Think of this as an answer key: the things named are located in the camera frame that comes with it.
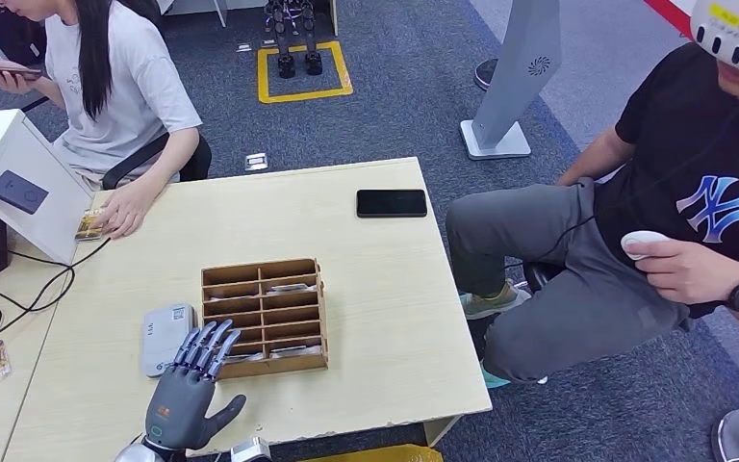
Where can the person's right hand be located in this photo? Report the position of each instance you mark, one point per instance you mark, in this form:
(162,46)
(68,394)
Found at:
(6,83)

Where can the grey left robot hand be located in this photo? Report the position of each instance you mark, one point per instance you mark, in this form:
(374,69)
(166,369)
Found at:
(178,408)

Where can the operator's left hand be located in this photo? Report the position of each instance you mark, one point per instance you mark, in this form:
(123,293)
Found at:
(694,277)

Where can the person's left hand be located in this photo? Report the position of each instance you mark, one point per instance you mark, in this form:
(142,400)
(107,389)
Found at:
(127,213)

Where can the white handheld controller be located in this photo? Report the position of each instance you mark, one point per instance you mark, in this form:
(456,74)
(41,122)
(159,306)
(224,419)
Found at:
(640,241)

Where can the operator's right forearm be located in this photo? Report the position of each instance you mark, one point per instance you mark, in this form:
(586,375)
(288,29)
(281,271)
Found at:
(592,159)

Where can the person's left forearm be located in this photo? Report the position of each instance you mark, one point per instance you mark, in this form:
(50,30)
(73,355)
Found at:
(168,159)

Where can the person's right forearm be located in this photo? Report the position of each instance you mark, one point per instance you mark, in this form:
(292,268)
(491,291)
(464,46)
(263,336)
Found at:
(51,94)

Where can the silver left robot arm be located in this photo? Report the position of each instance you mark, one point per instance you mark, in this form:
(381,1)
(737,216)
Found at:
(137,454)

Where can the white card reader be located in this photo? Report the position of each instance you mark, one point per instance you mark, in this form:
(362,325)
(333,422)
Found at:
(162,338)

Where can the grey room key card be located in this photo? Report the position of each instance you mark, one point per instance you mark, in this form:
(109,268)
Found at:
(234,296)
(292,288)
(296,351)
(247,358)

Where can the operator person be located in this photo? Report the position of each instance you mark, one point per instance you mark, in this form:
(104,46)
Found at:
(663,191)

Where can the wooden card organizer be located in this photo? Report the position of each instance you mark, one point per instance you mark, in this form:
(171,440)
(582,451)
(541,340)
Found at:
(267,367)

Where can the black card reader pad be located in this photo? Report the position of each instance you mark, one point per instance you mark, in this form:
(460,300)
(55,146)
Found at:
(17,191)

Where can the black cabinet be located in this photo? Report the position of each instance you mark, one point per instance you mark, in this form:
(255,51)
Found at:
(22,41)

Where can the black office chair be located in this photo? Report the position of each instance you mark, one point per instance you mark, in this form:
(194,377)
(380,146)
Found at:
(146,156)

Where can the silver floor socket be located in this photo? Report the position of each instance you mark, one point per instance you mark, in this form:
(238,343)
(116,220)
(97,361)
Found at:
(256,162)

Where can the black stool seat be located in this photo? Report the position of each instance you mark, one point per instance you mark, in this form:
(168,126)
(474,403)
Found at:
(541,276)

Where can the small floor socket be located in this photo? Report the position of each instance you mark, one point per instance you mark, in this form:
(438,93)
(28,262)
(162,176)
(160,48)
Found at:
(268,43)
(244,47)

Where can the yellow floor tape square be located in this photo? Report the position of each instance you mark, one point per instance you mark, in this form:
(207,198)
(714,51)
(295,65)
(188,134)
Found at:
(306,97)

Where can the black standing robot legs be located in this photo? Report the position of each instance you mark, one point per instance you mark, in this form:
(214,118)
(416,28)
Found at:
(285,65)

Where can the white table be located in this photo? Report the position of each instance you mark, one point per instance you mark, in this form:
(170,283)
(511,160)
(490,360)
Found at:
(219,11)

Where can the white VR headset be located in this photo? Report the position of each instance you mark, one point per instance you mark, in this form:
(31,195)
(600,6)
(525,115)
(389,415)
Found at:
(736,32)

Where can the red barrier strip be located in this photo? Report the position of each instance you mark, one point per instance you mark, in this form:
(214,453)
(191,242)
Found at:
(668,16)

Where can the wooden table leg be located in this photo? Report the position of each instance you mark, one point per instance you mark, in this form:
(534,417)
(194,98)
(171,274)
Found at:
(441,430)

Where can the black smartphone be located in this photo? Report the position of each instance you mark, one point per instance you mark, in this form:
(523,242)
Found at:
(391,203)

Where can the grey kiosk stand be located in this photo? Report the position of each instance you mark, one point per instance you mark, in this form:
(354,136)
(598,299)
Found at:
(516,76)

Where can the black round base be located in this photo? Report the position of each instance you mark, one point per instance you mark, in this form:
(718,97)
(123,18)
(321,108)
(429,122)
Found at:
(484,75)

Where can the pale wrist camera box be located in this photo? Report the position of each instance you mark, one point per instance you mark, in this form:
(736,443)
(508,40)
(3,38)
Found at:
(251,451)

